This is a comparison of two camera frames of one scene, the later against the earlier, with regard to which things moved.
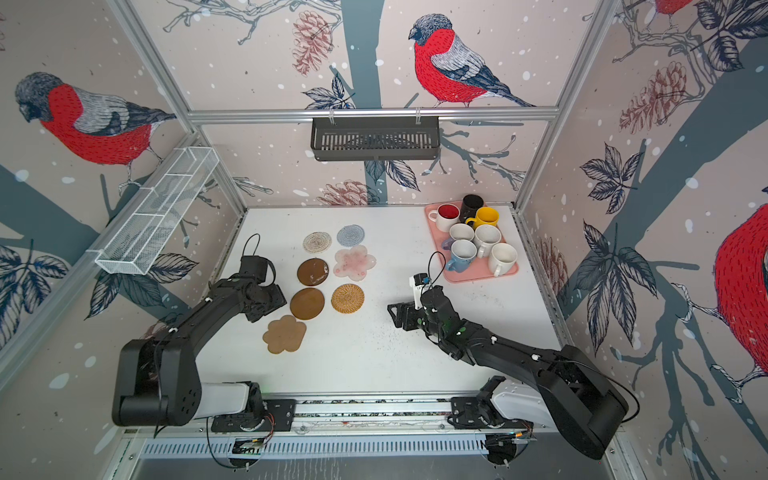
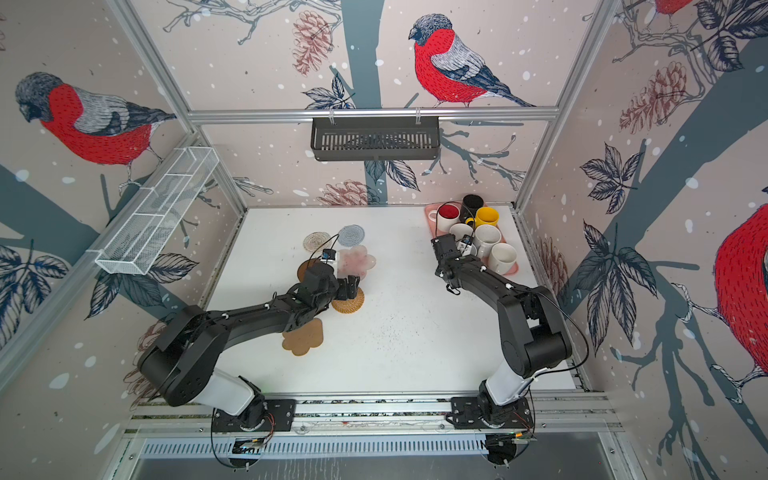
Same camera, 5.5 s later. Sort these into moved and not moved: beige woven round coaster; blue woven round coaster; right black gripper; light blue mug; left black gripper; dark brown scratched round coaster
Moved: left black gripper; right black gripper
Not moved: blue woven round coaster; light blue mug; dark brown scratched round coaster; beige woven round coaster
